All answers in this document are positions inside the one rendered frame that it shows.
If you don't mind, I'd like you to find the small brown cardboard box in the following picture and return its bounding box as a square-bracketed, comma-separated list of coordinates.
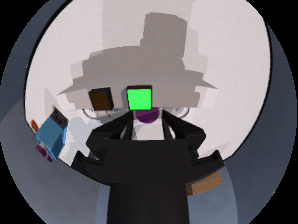
[186, 171, 222, 196]

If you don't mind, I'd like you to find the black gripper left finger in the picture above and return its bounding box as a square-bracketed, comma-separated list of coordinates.
[89, 110, 134, 140]

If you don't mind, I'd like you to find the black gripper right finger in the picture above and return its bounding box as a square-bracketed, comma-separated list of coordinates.
[161, 109, 206, 151]

